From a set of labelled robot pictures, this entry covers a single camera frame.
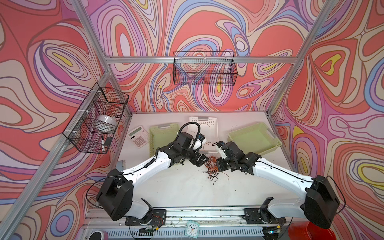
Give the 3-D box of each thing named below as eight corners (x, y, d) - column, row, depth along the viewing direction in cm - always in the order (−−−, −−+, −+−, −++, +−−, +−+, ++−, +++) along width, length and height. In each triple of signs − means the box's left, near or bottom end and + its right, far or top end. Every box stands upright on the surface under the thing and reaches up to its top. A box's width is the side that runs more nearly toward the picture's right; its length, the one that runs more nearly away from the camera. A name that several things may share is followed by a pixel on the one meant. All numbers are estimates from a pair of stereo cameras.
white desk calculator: (127, 138, 107) (125, 134, 104) (141, 128, 113) (139, 124, 110) (139, 150, 101) (137, 146, 98) (153, 139, 107) (152, 135, 103)
